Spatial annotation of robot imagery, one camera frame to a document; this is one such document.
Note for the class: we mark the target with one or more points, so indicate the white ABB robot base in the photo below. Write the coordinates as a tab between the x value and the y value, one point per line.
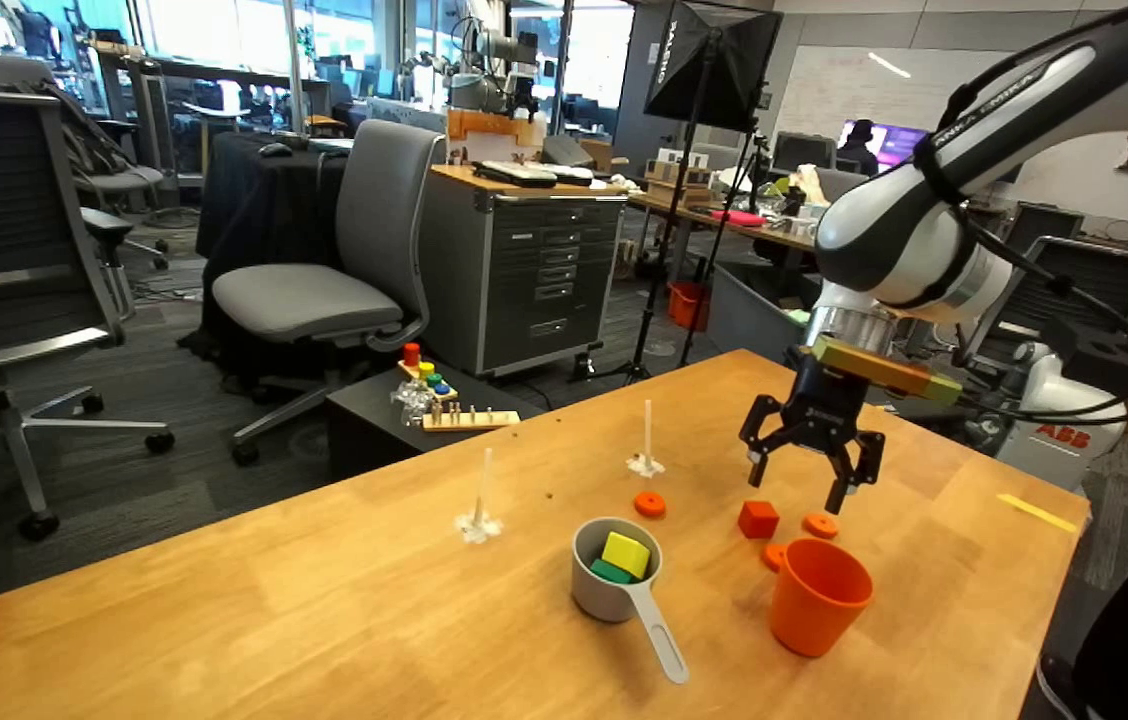
1062	427

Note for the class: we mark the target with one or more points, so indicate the yellow tape strip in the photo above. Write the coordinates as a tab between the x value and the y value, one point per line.
1037	515

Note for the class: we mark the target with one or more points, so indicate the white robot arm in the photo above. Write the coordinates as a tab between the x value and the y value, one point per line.
903	243

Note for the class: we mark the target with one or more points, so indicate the white peg stand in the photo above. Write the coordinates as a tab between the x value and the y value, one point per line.
478	525
647	461

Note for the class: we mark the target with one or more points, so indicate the green square toy block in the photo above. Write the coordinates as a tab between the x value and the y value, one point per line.
611	575

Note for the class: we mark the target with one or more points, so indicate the colourful wooden stacking toy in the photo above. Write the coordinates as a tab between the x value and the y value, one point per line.
430	400

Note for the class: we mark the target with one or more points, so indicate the grey measuring cup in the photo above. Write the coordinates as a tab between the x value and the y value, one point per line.
627	600

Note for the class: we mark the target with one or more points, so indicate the grey metal drawer cabinet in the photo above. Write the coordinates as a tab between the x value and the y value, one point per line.
516	277

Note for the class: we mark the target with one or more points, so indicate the black low side table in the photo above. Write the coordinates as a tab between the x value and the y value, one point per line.
374	422

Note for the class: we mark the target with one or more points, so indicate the red square toy block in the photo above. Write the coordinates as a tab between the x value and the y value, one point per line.
757	516

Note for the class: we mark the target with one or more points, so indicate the orange round disc toy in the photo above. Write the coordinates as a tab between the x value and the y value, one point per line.
820	525
648	507
773	557

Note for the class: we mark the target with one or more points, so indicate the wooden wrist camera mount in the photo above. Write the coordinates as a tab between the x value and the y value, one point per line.
887	369

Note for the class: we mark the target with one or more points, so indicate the grey office chair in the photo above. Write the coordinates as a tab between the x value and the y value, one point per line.
358	308

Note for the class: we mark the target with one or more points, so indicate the orange plastic cup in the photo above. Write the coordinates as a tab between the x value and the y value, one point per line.
819	595

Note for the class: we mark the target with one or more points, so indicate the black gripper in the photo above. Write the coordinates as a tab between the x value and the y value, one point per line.
819	413

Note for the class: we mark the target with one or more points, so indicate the black softbox light stand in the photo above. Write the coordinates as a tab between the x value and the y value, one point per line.
708	71

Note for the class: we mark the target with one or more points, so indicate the black mesh office chair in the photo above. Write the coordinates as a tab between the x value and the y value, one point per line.
48	299

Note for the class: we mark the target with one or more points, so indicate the yellow square toy block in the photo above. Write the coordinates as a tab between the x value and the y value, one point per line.
627	552

